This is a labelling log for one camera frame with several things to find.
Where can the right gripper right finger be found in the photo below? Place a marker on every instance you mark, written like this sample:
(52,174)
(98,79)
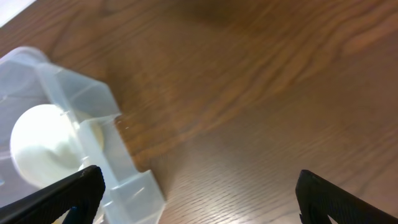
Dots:
(320,201)

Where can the clear plastic storage bin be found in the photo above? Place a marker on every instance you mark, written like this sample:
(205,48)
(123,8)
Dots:
(29,79)

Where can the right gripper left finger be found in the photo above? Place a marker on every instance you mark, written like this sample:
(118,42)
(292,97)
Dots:
(78,196)

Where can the small white bowl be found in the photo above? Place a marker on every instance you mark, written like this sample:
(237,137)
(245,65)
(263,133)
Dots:
(42,144)

